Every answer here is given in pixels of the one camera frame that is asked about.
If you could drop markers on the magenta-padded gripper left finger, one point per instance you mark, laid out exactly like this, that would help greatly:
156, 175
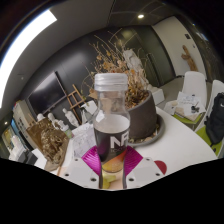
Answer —
79, 171

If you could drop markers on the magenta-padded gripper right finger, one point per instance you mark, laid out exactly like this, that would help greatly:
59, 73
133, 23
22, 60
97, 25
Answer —
143, 171

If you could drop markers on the clear drink bottle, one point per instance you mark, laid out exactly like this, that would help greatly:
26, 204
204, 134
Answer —
111, 133

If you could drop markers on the grey plant saucer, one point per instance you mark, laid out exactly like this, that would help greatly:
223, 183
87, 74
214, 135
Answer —
158, 130

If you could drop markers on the white plaster figurine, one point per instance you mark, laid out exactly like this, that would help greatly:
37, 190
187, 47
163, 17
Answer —
70, 117

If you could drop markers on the dried plant in grey pot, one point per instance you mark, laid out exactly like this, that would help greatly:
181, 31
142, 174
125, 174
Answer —
143, 116

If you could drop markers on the wooden easel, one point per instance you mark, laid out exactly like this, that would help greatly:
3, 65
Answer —
76, 100

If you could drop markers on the beige cabinet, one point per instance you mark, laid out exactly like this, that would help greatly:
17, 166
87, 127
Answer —
21, 121

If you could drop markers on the white storage box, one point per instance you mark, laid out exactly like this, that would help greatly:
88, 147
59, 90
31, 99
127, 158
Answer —
157, 95

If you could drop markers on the stack of papers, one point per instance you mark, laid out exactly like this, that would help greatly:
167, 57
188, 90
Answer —
186, 103

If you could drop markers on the black backpack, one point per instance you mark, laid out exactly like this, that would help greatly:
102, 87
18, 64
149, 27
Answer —
216, 116

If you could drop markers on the white chair with green cushion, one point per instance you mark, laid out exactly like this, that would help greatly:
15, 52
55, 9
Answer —
216, 87
195, 81

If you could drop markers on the tall white plaster statue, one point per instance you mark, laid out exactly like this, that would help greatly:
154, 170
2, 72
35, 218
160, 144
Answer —
133, 63

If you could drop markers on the wooden figure sculpture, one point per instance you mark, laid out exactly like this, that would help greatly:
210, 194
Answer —
189, 58

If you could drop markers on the long ceiling light strip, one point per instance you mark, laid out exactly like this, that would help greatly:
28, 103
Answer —
20, 43

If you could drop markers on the round ceiling spotlight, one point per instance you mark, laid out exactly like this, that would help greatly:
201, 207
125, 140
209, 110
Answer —
140, 16

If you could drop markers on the black wall screen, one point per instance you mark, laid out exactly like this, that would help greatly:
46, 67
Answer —
46, 93

